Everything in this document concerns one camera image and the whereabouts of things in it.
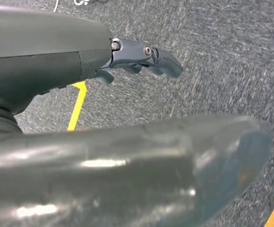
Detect white floor cable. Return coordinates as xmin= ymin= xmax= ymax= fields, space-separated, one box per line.
xmin=53 ymin=0 xmax=91 ymax=13

